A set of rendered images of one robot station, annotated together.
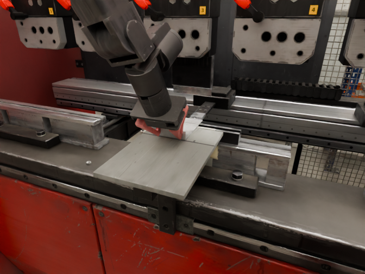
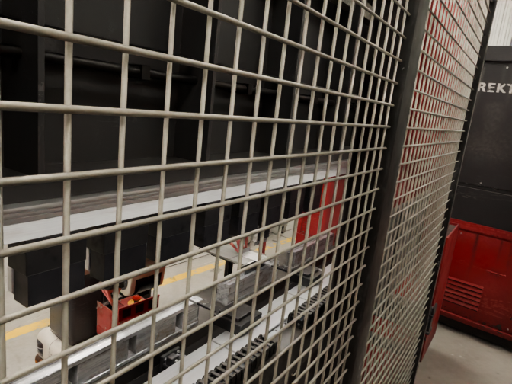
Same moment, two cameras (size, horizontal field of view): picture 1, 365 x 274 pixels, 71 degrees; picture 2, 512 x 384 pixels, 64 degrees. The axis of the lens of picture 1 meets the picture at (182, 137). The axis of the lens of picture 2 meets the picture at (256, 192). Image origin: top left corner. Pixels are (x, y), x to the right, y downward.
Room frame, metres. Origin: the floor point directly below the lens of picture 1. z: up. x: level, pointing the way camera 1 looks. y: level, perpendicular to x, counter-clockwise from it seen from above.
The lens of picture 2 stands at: (0.89, -1.75, 1.68)
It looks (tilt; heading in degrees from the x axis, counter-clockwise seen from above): 12 degrees down; 101
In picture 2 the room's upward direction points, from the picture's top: 6 degrees clockwise
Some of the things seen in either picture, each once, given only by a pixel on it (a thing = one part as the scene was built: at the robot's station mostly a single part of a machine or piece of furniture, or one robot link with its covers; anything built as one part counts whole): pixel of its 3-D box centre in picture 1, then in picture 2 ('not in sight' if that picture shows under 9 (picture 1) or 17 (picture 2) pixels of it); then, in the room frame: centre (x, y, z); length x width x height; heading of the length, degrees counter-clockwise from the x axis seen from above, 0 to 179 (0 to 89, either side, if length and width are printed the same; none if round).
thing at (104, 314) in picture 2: not in sight; (128, 313); (0.12, -0.27, 0.75); 0.20 x 0.16 x 0.18; 63
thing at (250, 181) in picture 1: (197, 173); not in sight; (0.55, -0.04, 0.89); 0.30 x 0.05 x 0.03; 68
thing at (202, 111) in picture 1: (208, 102); (290, 269); (0.77, -0.08, 1.01); 0.26 x 0.12 x 0.05; 158
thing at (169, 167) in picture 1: (167, 151); (232, 251); (0.48, 0.03, 1.00); 0.26 x 0.18 x 0.01; 158
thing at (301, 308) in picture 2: (282, 87); (319, 302); (0.91, -0.36, 1.02); 0.37 x 0.06 x 0.04; 68
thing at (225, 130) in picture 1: (201, 130); (254, 264); (0.60, -0.05, 0.99); 0.20 x 0.03 x 0.03; 68
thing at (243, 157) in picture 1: (209, 153); (249, 280); (0.59, -0.07, 0.92); 0.39 x 0.06 x 0.10; 68
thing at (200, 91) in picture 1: (192, 75); (261, 233); (0.62, -0.02, 1.13); 0.10 x 0.02 x 0.10; 68
